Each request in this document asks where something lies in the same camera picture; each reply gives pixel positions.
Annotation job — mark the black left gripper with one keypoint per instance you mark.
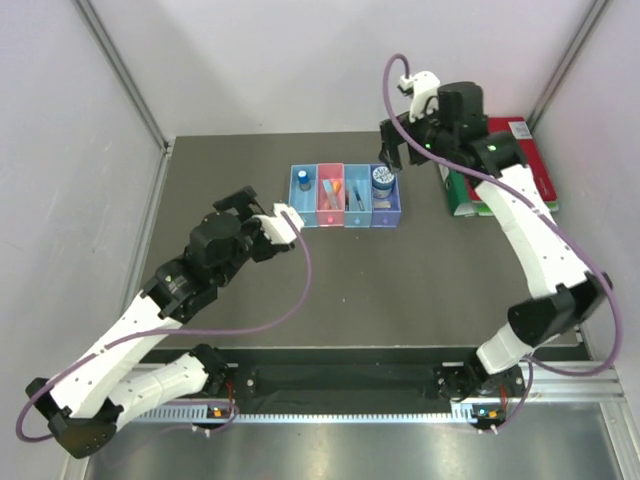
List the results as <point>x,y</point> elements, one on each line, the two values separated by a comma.
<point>243,202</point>

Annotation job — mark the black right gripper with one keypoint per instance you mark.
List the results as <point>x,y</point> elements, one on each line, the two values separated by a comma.
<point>391,136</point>

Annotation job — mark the blue round jar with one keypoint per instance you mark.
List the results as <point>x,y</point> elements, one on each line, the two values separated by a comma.
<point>383,181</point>

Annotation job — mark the light blue drawer bin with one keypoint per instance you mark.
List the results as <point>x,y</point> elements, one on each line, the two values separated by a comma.
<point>358,175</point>

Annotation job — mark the blue end drawer bin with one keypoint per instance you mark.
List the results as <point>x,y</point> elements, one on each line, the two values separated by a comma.
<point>304,200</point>

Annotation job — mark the pink orange highlighter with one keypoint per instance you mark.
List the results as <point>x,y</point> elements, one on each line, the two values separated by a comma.
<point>334,190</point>

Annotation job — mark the pink plastic drawer bin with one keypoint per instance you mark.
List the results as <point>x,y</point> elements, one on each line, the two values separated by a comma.
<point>330,195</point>

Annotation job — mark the purple plastic drawer bin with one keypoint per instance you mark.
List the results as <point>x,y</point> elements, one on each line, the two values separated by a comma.
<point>387,218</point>

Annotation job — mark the blue clear pen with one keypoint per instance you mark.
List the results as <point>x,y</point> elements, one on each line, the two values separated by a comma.
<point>357,196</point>

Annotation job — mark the blue white highlighter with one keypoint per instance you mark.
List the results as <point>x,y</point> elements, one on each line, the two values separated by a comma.
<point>330,192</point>

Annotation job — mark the red folder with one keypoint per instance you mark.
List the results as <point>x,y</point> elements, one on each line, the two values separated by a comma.
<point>521,132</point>

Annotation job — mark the green lever arch binder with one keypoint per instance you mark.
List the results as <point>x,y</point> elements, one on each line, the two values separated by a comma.
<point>464,202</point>

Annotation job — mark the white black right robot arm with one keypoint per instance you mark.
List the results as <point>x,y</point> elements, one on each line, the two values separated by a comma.
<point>448,121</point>

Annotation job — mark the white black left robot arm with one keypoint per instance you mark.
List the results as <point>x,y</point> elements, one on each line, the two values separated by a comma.
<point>93,400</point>

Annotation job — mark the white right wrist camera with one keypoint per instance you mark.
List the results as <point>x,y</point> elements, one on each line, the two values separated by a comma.
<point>422,88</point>

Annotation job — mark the grey slotted cable duct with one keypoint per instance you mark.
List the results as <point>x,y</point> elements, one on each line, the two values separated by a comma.
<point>210,413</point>

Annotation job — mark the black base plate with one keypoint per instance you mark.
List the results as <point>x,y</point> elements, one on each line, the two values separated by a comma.
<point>430,372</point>

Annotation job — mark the aluminium frame rail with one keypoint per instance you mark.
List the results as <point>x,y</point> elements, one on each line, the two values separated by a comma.
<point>89,15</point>

